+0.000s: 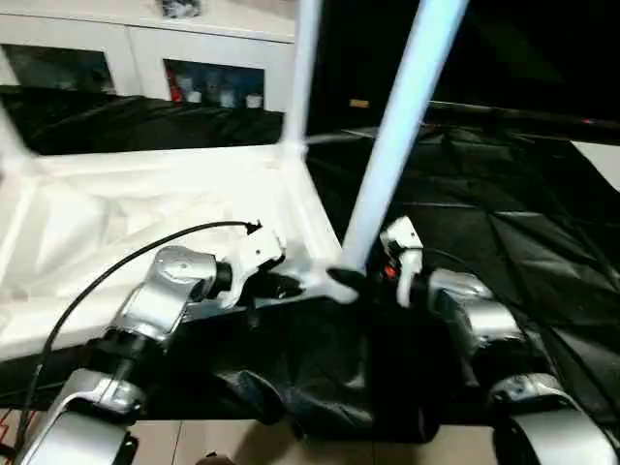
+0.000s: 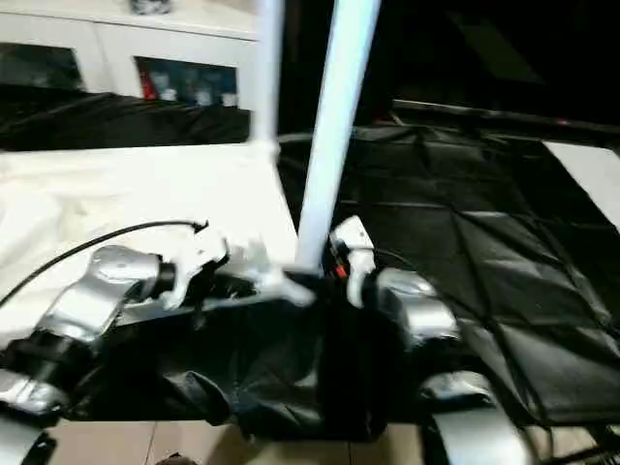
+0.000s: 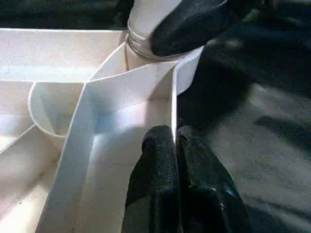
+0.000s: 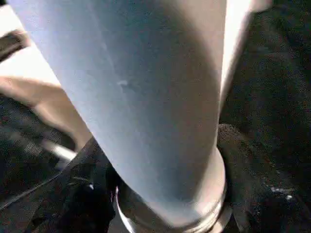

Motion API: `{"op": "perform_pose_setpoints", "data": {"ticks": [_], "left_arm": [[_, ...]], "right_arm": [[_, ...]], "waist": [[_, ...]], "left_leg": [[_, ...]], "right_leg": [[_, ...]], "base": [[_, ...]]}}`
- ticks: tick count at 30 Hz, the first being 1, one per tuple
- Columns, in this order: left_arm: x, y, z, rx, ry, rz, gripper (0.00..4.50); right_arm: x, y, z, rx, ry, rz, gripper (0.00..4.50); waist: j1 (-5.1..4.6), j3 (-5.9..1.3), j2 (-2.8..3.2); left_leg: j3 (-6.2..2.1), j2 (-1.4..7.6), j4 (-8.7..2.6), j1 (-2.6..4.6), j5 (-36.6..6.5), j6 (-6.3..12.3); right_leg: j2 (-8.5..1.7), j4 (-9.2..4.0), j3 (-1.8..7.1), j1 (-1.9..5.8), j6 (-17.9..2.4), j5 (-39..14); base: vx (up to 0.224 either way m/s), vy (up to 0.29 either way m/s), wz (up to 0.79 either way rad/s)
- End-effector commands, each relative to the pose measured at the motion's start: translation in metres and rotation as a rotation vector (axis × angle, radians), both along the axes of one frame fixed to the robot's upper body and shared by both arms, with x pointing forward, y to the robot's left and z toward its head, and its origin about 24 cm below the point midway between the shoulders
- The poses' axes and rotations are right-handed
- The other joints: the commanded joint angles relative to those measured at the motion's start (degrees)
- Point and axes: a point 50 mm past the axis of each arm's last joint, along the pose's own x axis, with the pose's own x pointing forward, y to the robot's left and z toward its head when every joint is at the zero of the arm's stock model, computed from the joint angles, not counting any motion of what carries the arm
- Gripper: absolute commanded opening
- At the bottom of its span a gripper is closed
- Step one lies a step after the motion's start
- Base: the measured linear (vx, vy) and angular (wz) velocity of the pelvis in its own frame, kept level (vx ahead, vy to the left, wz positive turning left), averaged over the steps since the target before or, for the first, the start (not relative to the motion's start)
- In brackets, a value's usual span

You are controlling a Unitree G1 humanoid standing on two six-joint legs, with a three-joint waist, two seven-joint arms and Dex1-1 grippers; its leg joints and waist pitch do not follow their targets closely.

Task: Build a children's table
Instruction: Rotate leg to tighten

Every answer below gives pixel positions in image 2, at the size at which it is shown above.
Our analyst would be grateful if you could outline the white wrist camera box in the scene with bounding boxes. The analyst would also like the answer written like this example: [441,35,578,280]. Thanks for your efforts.
[327,215,374,307]
[165,231,233,309]

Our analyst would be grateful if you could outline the black left camera cable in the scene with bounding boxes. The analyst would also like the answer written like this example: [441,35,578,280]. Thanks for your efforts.
[0,219,209,309]

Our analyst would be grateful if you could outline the white plastic table leg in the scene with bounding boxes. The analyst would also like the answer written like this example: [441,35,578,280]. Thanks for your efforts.
[250,0,287,161]
[293,0,382,277]

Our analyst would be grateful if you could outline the grey object on cabinet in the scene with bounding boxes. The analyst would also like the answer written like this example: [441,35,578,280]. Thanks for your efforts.
[131,0,173,15]

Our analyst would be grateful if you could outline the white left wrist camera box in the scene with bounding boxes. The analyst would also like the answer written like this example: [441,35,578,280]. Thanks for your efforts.
[165,231,233,309]

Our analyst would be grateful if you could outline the white cabinet with glass doors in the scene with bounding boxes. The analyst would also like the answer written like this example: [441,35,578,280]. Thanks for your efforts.
[0,0,263,109]

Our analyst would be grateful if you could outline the long black bar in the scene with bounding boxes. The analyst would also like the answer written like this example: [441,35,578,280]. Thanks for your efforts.
[392,99,620,135]

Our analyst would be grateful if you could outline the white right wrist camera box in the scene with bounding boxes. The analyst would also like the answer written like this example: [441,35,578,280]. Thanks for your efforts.
[327,215,374,307]

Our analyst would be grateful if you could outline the white plastic table top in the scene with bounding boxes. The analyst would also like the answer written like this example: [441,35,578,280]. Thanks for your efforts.
[0,140,321,340]

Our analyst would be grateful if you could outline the black plastic mat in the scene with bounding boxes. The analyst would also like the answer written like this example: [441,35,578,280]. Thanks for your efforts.
[0,85,620,442]

